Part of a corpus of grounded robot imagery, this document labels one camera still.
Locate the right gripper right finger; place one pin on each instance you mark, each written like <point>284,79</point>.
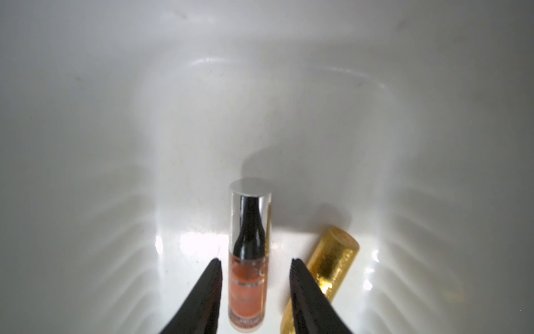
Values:
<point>312,312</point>

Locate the white storage box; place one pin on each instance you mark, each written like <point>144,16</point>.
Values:
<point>409,124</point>

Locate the gold lipstick tube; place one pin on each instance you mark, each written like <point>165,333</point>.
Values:
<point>328,264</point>

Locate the orange lip gloss silver cap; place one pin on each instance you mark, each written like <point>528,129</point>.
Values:
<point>249,242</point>

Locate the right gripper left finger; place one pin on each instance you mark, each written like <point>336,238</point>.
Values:
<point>199,313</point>

